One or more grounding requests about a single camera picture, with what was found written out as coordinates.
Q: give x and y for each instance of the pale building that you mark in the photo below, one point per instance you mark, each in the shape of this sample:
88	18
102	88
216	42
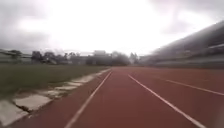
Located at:
99	53

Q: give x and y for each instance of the red running track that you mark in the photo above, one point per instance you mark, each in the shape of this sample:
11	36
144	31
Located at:
123	103

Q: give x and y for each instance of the row of trees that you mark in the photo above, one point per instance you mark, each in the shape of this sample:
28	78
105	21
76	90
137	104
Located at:
50	57

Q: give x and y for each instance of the grass field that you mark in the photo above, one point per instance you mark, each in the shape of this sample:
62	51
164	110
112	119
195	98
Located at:
40	75

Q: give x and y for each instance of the grandstand building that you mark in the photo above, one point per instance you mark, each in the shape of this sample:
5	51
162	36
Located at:
200	50

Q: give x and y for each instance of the grey concrete kerb strip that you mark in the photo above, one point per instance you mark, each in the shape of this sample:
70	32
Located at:
31	101

